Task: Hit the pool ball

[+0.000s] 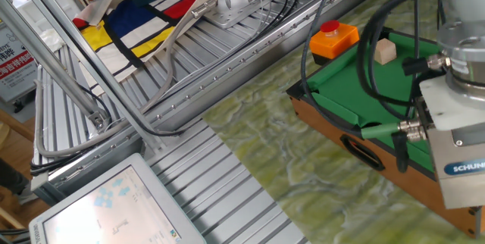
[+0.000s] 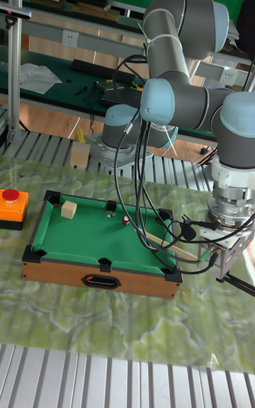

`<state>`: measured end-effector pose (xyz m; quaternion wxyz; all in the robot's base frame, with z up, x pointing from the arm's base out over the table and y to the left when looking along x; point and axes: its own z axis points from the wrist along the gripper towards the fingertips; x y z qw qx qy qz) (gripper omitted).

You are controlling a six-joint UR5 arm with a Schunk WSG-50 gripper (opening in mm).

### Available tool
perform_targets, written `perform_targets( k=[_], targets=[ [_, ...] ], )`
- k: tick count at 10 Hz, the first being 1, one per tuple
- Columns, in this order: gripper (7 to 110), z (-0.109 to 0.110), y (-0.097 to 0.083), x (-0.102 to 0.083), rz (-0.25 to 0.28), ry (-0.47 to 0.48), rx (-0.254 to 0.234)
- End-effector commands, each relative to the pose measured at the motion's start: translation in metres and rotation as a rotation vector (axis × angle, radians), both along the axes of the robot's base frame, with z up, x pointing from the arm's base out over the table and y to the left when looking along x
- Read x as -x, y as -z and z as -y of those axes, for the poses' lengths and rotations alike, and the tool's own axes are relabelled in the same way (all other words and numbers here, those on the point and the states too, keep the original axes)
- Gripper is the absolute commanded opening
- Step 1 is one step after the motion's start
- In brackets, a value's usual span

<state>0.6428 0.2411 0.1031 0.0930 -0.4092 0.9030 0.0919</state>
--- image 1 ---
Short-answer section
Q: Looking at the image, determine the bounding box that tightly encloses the silver Schunk gripper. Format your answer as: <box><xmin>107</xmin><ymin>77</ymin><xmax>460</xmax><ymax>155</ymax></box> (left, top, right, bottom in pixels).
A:
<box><xmin>418</xmin><ymin>74</ymin><xmax>485</xmax><ymax>210</ymax></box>

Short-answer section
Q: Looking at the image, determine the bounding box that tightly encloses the mini green felt pool table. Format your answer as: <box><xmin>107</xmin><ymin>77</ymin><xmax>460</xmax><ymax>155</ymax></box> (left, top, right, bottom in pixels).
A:
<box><xmin>286</xmin><ymin>27</ymin><xmax>485</xmax><ymax>239</ymax></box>

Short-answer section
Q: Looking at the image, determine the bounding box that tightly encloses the beige wooden cube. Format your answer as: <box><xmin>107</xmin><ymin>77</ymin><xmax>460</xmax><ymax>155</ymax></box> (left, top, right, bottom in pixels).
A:
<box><xmin>374</xmin><ymin>38</ymin><xmax>398</xmax><ymax>66</ymax></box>

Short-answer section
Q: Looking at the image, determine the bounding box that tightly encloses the orange box red push button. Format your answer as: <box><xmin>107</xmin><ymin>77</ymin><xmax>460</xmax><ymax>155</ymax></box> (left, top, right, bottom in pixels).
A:
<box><xmin>308</xmin><ymin>19</ymin><xmax>361</xmax><ymax>67</ymax></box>

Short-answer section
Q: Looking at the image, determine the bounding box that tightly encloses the green marble slab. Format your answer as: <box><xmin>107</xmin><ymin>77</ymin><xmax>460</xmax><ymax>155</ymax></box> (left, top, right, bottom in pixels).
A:
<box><xmin>202</xmin><ymin>0</ymin><xmax>485</xmax><ymax>244</ymax></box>

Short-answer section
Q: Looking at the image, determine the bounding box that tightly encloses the silver robot mounting plate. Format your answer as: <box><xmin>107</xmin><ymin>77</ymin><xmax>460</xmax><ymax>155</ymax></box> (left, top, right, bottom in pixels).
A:
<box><xmin>202</xmin><ymin>0</ymin><xmax>289</xmax><ymax>30</ymax></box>

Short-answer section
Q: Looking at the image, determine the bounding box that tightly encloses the white teach pendant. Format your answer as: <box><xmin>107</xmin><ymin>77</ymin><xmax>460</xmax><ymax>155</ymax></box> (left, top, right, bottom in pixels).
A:
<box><xmin>28</xmin><ymin>152</ymin><xmax>208</xmax><ymax>244</ymax></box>

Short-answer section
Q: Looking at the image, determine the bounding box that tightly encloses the colour block cloth bag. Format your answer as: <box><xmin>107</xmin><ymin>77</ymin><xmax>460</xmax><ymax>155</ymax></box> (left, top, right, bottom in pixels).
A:
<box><xmin>71</xmin><ymin>0</ymin><xmax>217</xmax><ymax>84</ymax></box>

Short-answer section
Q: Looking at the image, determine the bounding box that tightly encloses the person in dark clothes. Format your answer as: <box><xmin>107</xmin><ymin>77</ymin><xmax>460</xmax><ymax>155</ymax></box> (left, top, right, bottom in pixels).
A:
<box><xmin>0</xmin><ymin>158</ymin><xmax>39</xmax><ymax>204</ymax></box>

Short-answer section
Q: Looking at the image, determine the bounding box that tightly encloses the white sign red text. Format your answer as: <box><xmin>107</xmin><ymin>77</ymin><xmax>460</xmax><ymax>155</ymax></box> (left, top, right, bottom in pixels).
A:
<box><xmin>0</xmin><ymin>18</ymin><xmax>39</xmax><ymax>103</ymax></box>

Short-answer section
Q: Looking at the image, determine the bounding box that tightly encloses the black cable bundle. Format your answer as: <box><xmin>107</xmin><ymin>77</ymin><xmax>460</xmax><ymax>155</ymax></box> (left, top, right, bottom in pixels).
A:
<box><xmin>30</xmin><ymin>0</ymin><xmax>477</xmax><ymax>177</ymax></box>

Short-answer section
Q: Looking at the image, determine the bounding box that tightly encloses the grey aluminium rail beam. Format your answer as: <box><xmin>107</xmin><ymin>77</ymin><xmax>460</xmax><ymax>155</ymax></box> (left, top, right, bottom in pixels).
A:
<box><xmin>30</xmin><ymin>0</ymin><xmax>402</xmax><ymax>205</ymax></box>

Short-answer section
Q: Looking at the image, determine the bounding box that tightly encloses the grey flexible hose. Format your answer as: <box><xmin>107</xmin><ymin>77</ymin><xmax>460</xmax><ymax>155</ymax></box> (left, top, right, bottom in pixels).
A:
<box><xmin>33</xmin><ymin>0</ymin><xmax>219</xmax><ymax>158</ymax></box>

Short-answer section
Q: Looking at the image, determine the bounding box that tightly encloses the aluminium frame brace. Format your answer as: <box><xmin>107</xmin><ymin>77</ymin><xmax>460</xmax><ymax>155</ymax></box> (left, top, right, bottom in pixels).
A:
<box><xmin>0</xmin><ymin>0</ymin><xmax>113</xmax><ymax>131</ymax></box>

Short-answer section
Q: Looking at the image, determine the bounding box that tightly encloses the aluminium frame post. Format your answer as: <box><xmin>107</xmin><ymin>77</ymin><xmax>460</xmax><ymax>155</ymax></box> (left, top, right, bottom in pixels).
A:
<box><xmin>5</xmin><ymin>0</ymin><xmax>170</xmax><ymax>156</ymax></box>

